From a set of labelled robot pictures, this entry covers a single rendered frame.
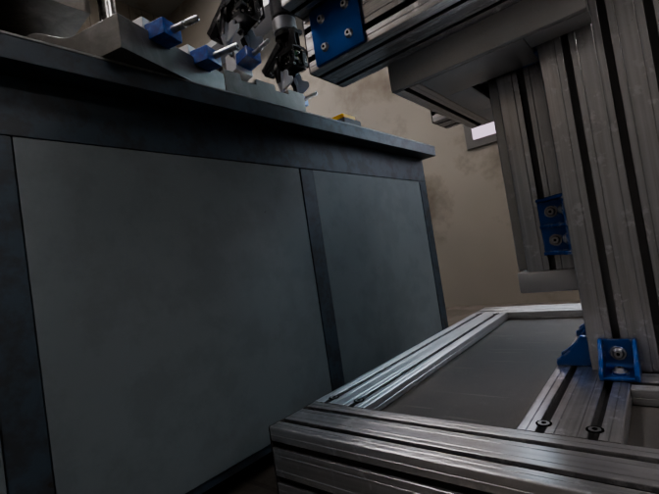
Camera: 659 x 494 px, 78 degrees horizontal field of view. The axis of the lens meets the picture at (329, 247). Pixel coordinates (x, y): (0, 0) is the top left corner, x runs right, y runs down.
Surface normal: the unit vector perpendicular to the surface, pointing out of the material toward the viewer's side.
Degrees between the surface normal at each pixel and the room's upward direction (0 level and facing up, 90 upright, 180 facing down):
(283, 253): 90
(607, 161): 90
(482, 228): 90
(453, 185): 90
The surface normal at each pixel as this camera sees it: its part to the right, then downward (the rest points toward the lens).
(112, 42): -0.39, 0.03
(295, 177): 0.75, -0.14
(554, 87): -0.62, 0.07
